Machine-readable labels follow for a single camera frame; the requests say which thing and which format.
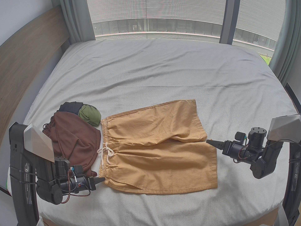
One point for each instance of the grey-green curtain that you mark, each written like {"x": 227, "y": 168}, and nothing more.
{"x": 288, "y": 32}
{"x": 75, "y": 13}

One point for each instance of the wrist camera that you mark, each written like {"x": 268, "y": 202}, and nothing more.
{"x": 77, "y": 171}
{"x": 240, "y": 136}

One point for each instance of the green garment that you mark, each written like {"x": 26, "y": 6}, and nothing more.
{"x": 90, "y": 115}

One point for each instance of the black garment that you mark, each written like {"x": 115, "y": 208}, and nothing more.
{"x": 68, "y": 107}

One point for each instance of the window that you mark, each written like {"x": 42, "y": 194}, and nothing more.
{"x": 229, "y": 13}

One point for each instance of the brown garment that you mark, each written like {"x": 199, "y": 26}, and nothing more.
{"x": 73, "y": 138}

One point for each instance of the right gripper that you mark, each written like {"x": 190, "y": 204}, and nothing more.
{"x": 234, "y": 151}

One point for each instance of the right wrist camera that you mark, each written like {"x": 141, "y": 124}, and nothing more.
{"x": 240, "y": 136}

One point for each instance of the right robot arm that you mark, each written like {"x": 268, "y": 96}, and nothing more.
{"x": 285, "y": 128}

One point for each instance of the bed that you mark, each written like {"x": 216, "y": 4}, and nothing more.
{"x": 164, "y": 74}

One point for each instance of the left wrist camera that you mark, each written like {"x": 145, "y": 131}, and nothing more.
{"x": 77, "y": 171}

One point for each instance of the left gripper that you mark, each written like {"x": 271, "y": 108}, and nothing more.
{"x": 83, "y": 185}

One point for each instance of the mustard yellow shorts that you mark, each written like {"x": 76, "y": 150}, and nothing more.
{"x": 152, "y": 131}

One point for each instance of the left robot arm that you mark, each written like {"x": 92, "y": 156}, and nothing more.
{"x": 37, "y": 142}

